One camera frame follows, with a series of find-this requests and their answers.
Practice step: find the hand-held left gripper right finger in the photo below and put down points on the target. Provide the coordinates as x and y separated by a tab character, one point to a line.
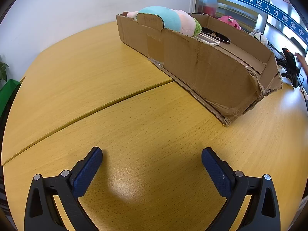
216	173

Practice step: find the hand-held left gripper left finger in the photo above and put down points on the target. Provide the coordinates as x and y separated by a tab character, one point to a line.
87	173

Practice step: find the shallow cardboard box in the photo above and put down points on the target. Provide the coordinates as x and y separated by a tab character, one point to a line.
204	69

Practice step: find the person's right hand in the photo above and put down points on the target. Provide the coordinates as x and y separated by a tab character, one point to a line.
302	60

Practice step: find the white plush toy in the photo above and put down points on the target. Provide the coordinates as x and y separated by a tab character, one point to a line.
262	38

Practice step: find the pink plush toy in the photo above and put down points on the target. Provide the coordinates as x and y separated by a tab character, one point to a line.
228	20

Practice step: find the black sunglasses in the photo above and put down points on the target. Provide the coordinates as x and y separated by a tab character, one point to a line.
220	37

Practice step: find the white phone case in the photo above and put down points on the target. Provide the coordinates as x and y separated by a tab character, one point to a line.
214	42

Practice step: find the green cloth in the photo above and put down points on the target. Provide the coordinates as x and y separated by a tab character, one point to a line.
8	93

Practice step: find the large green potted plant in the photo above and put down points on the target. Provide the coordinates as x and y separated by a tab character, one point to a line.
3	71

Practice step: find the pig plush toy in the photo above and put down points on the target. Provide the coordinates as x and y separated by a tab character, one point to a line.
166	16

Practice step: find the blue wall sign band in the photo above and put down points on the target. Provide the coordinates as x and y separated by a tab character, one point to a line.
264	7

